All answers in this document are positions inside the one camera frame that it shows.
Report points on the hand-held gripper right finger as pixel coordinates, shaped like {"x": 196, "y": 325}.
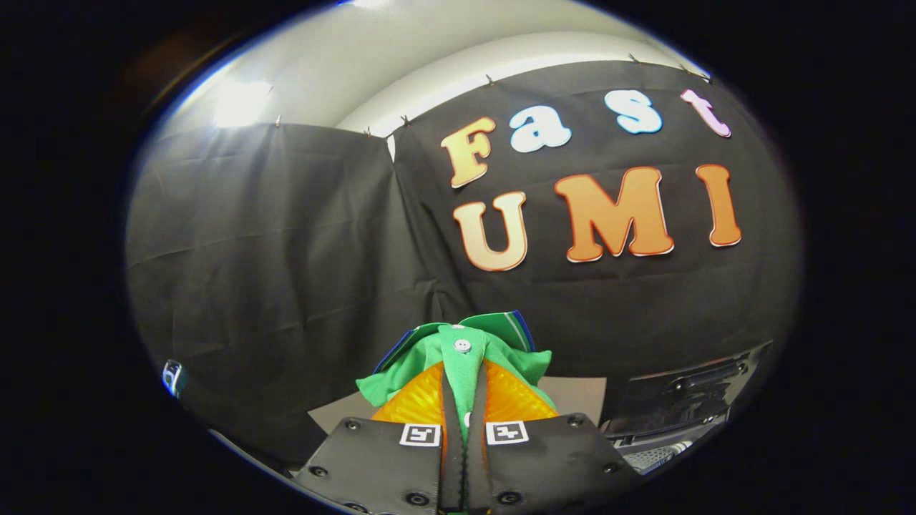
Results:
{"x": 544, "y": 465}

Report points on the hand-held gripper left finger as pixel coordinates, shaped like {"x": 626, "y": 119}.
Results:
{"x": 379, "y": 465}

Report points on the black backdrop cloth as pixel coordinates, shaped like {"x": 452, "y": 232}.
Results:
{"x": 286, "y": 250}

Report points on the small white device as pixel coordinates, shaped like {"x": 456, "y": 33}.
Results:
{"x": 174, "y": 377}

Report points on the grey board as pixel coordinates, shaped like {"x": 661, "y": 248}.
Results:
{"x": 581, "y": 395}

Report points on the green polo shirt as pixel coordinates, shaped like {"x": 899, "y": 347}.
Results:
{"x": 465, "y": 372}

